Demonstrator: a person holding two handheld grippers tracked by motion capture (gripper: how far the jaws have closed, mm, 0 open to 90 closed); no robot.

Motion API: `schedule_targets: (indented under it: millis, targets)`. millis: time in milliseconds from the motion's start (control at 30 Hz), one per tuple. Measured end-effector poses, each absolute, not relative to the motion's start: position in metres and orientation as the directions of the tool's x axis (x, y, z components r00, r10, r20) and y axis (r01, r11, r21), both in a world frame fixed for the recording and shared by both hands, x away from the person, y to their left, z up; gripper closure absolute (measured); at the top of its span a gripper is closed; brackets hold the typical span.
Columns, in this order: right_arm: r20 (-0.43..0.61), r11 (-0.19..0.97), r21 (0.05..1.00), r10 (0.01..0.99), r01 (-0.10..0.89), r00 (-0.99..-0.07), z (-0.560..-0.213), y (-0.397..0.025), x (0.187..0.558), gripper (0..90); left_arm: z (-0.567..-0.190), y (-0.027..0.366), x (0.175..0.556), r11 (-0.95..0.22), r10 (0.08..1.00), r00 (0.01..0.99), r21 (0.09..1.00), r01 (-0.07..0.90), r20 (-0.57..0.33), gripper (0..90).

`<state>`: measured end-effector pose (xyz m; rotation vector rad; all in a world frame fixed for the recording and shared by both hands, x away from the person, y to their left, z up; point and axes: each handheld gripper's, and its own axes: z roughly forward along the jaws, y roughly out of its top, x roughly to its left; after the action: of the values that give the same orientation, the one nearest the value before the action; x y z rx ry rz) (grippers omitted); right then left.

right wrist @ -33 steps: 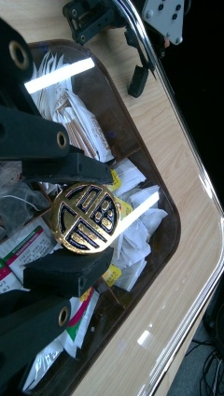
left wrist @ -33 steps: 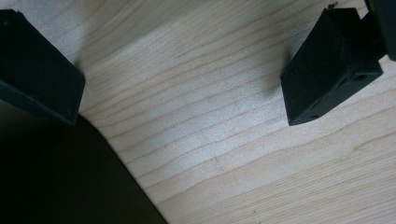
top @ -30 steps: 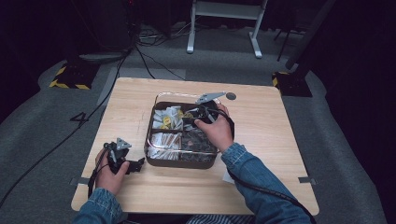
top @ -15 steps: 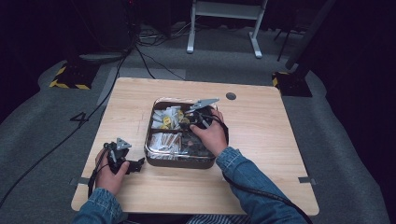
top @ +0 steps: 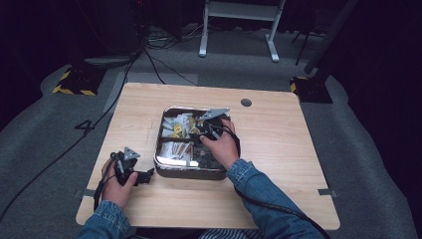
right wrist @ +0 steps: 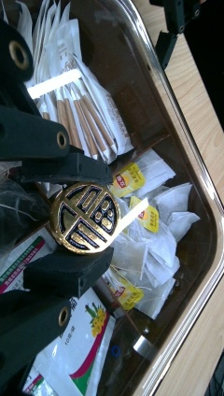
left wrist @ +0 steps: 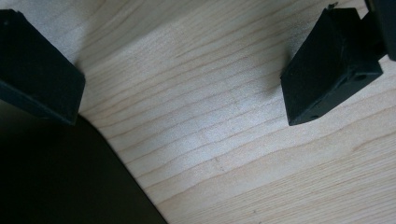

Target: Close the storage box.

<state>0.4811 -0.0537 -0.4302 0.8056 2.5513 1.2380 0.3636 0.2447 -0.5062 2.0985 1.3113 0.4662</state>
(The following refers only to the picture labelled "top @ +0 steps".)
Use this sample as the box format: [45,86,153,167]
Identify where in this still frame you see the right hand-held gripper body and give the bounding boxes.
[197,108,231,140]

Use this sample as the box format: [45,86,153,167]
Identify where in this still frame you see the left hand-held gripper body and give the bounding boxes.
[110,146,147,186]

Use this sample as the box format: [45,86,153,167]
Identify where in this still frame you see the pile of white yellow packets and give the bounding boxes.
[161,113,198,139]

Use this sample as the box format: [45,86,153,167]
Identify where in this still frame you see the square metal divided tray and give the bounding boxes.
[153,106,233,181]

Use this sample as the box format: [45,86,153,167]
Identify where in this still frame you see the person's right hand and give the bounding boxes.
[199,119,241,170]

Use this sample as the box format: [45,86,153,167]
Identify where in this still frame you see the person's left hand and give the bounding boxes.
[101,158,138,209]

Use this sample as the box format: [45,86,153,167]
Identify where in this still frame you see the pile of white brown packets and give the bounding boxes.
[158,140,195,167]

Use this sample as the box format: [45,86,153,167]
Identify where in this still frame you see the grey tape strip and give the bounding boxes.
[73,188,96,199]
[317,187,338,199]

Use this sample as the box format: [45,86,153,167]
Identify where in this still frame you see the black yellow striped stand base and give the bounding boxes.
[289,75,333,105]
[52,66,106,98]

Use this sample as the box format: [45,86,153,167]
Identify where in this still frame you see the person's striped clothing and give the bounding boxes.
[198,228,264,239]

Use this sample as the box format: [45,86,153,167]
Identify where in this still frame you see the thin black tripod leg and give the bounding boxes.
[292,31,313,67]

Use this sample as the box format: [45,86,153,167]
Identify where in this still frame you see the dark cabinet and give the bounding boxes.
[76,0,147,56]

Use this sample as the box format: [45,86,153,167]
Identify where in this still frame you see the dark slanted metal pole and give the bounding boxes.
[303,0,359,76]

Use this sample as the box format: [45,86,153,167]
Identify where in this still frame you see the left hand-held gripper black cable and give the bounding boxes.
[93,152,117,211]

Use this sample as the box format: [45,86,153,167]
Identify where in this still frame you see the thin black floor cable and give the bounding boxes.
[143,49,198,87]

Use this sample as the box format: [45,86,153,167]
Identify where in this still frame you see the long black floor cable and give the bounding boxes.
[0,53,138,223]

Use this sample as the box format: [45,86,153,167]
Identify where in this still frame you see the bundle of floor cables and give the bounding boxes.
[145,26,207,51]

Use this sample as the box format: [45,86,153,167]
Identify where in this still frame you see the white metal desk frame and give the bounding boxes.
[198,0,287,64]

